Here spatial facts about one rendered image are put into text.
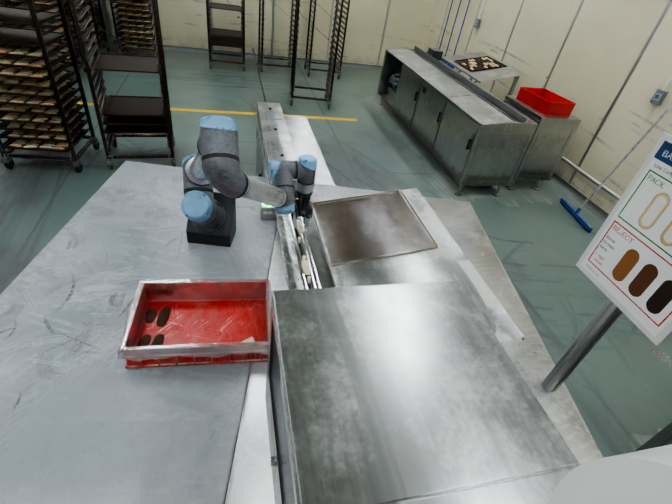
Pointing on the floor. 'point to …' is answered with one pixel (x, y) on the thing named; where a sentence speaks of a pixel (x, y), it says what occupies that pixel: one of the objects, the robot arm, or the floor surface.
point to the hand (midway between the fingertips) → (300, 225)
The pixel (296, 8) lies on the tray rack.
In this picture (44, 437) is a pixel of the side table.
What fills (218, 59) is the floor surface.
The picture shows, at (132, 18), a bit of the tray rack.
